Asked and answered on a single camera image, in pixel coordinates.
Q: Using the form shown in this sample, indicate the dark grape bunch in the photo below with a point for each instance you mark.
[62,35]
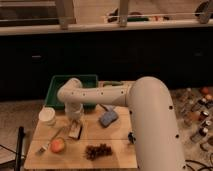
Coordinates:
[93,152]

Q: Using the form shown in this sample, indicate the green handled tool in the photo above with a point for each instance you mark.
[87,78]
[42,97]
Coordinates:
[112,83]

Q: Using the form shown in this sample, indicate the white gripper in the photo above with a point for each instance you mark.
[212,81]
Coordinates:
[73,110]

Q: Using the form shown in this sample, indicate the wooden board eraser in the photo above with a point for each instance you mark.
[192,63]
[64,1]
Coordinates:
[75,130]

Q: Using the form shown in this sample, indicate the black chair frame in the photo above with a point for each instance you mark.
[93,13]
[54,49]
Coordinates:
[18,151]

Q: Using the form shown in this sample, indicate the blue grey sponge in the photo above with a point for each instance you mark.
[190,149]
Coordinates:
[108,117]

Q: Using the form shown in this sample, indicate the dark bowl with items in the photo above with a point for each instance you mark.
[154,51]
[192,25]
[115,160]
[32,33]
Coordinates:
[131,137]

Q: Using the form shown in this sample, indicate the white plastic cup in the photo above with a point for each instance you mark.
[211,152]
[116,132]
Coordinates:
[47,116]

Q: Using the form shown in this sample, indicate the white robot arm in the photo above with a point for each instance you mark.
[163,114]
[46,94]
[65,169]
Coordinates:
[157,146]

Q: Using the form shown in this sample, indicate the orange peach fruit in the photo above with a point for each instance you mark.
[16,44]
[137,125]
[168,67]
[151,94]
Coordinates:
[57,145]

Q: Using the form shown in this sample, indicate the metal fork wooden handle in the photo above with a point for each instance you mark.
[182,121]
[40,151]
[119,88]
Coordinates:
[45,146]

